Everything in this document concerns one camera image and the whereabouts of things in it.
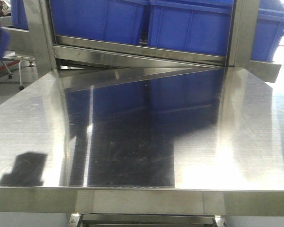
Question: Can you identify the stainless steel shelf rack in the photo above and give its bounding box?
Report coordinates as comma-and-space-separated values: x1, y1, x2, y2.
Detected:
5, 0, 281, 82

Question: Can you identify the blue bin centre left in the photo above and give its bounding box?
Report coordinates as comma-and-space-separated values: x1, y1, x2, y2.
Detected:
50, 0, 149, 44

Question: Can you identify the blue bin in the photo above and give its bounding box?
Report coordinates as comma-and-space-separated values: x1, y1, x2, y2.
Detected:
251, 0, 284, 62
50, 0, 149, 44
148, 0, 233, 56
10, 0, 29, 30

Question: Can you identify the blue bin centre right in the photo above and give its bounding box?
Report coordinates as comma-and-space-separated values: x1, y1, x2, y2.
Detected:
148, 0, 233, 56

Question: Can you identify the grey office chair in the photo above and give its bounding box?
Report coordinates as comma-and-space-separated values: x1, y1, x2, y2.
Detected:
0, 56, 36, 91

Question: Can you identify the blue bin far left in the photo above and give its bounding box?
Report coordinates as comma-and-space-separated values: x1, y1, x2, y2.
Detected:
10, 0, 29, 30

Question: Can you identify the blue bin far right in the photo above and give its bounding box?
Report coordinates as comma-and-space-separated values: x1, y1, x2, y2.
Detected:
251, 0, 284, 62

